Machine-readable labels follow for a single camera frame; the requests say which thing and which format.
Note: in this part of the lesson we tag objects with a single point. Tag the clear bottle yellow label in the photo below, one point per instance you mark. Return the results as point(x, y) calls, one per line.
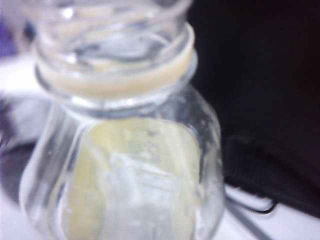
point(125, 162)

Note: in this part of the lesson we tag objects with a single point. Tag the black computer monitor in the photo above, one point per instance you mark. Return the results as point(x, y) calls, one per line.
point(262, 75)

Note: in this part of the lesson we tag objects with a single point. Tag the purple microfibre cloth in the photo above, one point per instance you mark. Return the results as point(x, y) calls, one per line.
point(4, 37)

